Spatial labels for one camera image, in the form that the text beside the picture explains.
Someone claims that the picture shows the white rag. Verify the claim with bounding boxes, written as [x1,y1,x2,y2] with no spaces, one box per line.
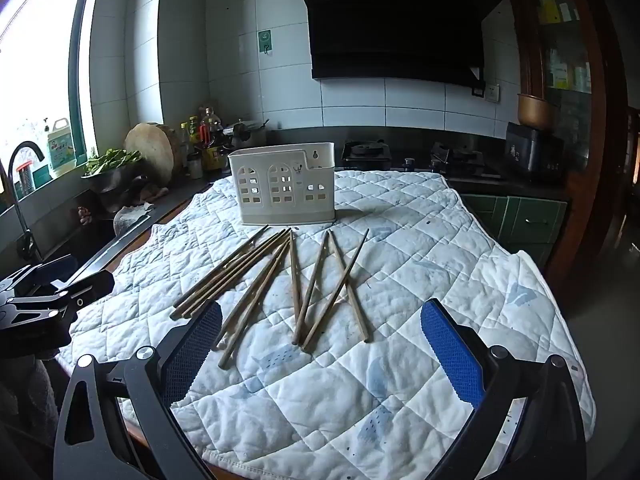
[114,202,156,236]

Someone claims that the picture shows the pile of chopsticks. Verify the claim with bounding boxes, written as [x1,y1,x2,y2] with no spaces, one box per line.
[169,224,373,370]

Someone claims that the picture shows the window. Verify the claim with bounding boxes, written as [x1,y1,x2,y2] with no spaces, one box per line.
[0,0,103,206]

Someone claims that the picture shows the white plastic utensil holder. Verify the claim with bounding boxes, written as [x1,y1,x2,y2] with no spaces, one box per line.
[227,141,337,226]

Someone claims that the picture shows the yellow tin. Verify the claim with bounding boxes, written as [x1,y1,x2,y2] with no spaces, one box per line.
[202,145,227,173]

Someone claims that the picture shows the black rice cooker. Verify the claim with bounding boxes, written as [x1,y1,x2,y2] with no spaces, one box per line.
[504,121,566,183]

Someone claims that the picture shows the person's left forearm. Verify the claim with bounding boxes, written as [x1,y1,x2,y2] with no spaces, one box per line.
[0,355,58,461]

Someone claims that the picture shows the white quilted blanket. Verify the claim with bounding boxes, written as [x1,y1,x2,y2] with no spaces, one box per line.
[57,167,598,471]

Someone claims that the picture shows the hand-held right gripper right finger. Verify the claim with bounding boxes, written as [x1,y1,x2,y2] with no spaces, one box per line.
[420,297,588,480]

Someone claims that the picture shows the metal bowl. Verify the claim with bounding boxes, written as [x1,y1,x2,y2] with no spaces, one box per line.
[82,162,146,195]

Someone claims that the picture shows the green base cabinet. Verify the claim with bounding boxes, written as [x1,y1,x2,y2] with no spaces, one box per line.
[460,192,568,263]

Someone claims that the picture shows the black gas stove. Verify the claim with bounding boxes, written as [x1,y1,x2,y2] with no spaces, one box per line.
[340,137,506,181]

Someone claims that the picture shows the copper inner pot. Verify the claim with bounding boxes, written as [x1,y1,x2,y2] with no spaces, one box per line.
[517,92,557,131]

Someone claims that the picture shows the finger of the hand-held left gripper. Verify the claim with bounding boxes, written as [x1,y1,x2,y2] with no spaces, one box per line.
[0,255,78,297]
[0,272,116,361]

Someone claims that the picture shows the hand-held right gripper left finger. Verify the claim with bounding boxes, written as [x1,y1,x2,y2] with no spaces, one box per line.
[52,300,223,480]

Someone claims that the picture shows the black faucet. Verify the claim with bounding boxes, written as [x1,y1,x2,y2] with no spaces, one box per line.
[0,142,46,261]

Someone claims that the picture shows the round wooden cutting board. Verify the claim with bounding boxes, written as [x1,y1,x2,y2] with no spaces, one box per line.
[124,122,182,186]

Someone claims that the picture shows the black range hood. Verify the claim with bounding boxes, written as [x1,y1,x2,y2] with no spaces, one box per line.
[292,0,502,81]

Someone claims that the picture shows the white detergent jug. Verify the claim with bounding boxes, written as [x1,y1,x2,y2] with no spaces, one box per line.
[47,117,76,178]

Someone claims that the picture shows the wooden glass-door cabinet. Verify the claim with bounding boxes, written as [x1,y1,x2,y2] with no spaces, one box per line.
[505,0,628,266]

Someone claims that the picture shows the green leafy vegetables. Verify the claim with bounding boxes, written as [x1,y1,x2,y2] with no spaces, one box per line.
[82,147,143,176]

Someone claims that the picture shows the steel sink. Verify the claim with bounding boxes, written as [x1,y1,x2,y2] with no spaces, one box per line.
[0,210,153,286]

